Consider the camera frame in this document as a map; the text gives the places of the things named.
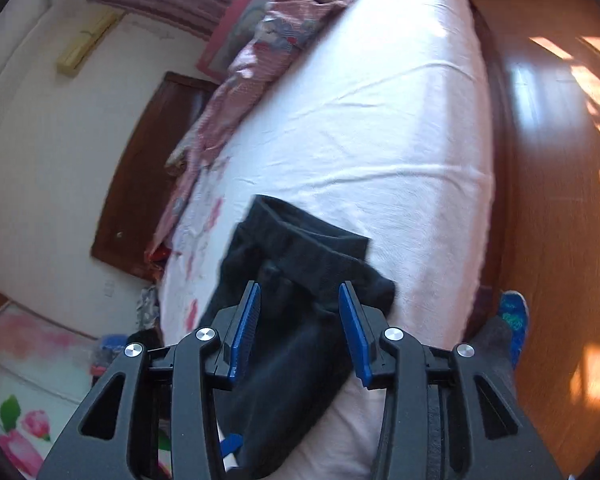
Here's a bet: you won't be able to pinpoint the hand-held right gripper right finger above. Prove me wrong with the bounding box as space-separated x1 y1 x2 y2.
338 280 566 480

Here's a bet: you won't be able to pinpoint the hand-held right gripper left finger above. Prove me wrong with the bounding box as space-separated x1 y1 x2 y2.
35 280 262 480

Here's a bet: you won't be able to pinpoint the black sports pants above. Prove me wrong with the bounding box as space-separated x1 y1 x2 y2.
197 194 397 480

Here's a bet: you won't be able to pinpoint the grey crumpled cloth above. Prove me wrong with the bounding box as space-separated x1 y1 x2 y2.
136 285 161 331

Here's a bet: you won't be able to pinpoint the red cloth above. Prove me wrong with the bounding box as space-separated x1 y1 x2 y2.
147 242 173 273

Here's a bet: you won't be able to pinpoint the clear plastic bag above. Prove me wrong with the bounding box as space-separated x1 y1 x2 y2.
90 335 131 376

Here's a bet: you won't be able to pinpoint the wooden headboard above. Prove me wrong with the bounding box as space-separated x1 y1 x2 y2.
91 71 218 281

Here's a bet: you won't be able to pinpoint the bed with white sheet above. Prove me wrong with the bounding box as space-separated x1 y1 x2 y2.
157 0 511 480

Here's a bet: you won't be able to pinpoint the flower print wardrobe door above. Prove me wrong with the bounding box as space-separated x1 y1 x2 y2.
0 305 173 480

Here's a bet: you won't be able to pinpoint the red patterned quilt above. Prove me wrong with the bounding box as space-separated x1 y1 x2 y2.
150 0 381 261

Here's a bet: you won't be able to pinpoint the yellowed air conditioner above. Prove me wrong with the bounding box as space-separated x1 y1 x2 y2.
56 10 123 78

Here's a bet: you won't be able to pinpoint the pink bed guard rail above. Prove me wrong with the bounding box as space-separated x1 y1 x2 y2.
196 0 281 81

